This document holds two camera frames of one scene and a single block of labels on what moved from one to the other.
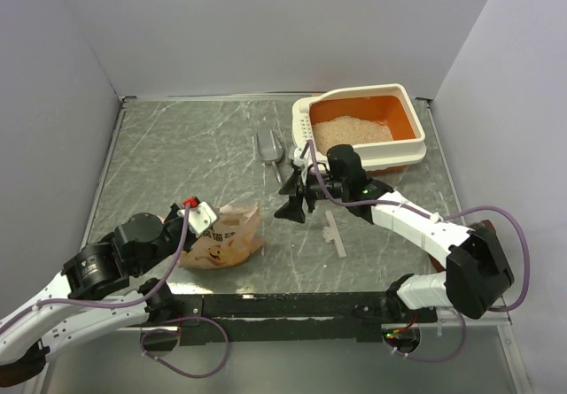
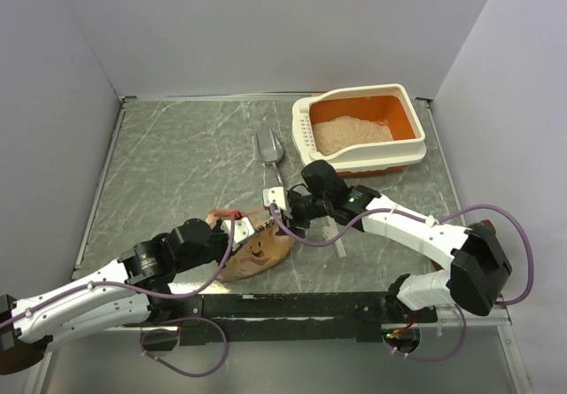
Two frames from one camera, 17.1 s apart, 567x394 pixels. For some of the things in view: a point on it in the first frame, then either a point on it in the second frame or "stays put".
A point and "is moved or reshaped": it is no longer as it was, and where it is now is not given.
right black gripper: x=292 y=210 to x=293 y=212
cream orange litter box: x=381 y=121 stays put
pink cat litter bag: x=236 y=235 is moved or reshaped
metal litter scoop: x=270 y=150 stays put
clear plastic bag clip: x=331 y=233 stays put
